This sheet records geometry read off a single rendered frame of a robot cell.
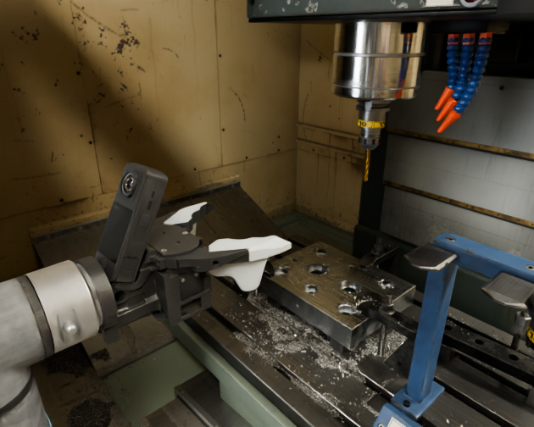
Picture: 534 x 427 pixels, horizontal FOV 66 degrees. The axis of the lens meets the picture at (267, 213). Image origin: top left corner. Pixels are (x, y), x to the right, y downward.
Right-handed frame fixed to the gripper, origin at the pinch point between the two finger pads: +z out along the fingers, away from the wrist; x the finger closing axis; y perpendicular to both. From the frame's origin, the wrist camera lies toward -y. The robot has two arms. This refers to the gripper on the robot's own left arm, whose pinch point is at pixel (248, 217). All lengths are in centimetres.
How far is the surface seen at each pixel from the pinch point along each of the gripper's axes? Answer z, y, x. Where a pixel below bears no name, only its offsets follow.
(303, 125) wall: 121, 21, -103
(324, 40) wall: 122, -18, -93
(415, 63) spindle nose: 37.3, -16.2, -1.2
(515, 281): 24.3, 8.4, 23.9
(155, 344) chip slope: 12, 67, -61
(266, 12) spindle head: 17.8, -23.8, -16.4
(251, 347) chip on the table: 13.7, 39.7, -16.7
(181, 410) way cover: 2, 59, -28
